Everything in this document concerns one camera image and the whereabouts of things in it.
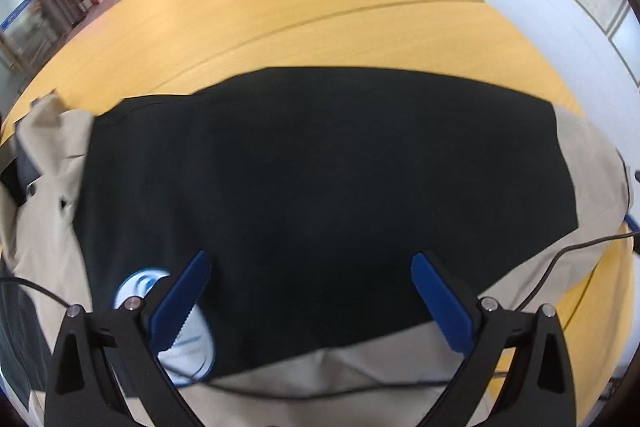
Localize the beige and black jacket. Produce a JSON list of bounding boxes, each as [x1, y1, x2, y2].
[[1, 67, 636, 426]]

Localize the black cable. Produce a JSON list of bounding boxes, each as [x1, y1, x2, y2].
[[0, 230, 640, 400]]

